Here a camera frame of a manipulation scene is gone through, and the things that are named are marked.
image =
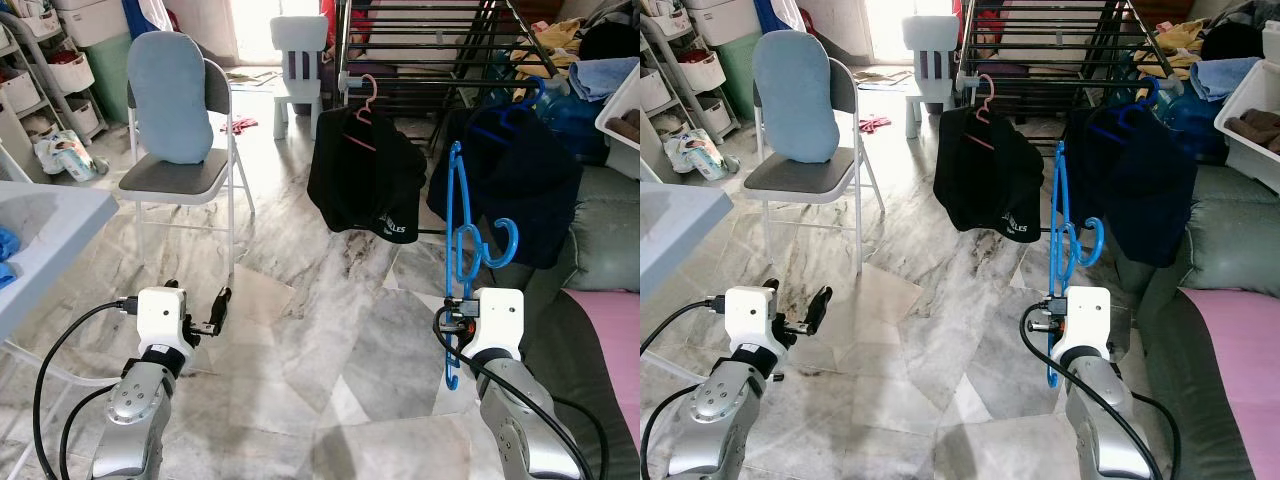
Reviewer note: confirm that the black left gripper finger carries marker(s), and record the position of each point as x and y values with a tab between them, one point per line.
818	308
220	308

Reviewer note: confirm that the blue plastic hanger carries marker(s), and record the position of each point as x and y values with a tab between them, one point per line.
520	118
1130	118
455	200
1058	200

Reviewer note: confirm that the blue shirt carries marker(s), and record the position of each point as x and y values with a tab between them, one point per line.
7	250

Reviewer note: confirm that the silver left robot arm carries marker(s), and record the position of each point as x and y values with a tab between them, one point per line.
715	420
135	420

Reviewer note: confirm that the pink plastic hanger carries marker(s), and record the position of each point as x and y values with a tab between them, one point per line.
362	118
985	118

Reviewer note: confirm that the grey folding chair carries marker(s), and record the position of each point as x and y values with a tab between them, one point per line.
795	178
170	178

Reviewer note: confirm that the black t-shirt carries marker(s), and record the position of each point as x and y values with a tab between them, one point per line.
360	190
985	190

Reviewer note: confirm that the navy blue garment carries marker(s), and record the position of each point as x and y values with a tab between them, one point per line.
1140	190
530	190

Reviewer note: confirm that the white folding table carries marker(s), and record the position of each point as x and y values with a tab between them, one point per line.
50	230
680	225

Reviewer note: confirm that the pink foam mat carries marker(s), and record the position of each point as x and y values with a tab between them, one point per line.
1240	360
610	340

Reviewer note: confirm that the dark green leather sofa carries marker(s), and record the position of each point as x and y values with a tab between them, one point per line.
1230	250
600	230

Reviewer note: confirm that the pink floor cloth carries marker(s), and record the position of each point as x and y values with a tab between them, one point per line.
240	125
875	124

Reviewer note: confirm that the printed plastic bag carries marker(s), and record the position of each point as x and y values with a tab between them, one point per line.
70	158
697	157

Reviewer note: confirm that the blue pillow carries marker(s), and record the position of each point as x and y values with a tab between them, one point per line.
795	100
170	100

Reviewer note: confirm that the white child chair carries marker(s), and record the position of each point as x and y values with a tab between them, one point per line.
930	95
300	95

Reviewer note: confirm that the white storage bin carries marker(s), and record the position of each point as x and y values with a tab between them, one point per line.
1255	95
625	160

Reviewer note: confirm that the brown folded clothes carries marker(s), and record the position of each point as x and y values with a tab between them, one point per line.
622	125
1255	128

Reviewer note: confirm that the green storage box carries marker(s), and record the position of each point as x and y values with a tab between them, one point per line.
105	65
738	62

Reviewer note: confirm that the white storage shelf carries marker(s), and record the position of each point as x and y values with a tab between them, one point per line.
70	70
690	70

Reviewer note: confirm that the black clothes drying rack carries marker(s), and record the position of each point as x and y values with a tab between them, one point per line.
1060	42
430	42

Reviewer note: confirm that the blue folded towel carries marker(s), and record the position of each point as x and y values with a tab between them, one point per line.
1222	78
600	78

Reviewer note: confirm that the red hanging cloth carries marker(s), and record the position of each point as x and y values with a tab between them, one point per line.
987	30
330	20

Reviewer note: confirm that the blue hanging cloth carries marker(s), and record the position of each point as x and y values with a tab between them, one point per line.
145	15
775	15

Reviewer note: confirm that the yellow crumpled cloth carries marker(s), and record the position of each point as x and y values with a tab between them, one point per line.
1180	35
555	35

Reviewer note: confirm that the black cloth bundle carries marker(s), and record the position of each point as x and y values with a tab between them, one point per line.
608	40
1230	40

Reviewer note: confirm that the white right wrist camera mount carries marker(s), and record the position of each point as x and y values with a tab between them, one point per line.
1088	320
497	320

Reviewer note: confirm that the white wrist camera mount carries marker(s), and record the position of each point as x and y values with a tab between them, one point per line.
1088	320
750	315
160	315
497	320

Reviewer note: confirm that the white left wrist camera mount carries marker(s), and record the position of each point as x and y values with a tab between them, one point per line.
160	315
750	315

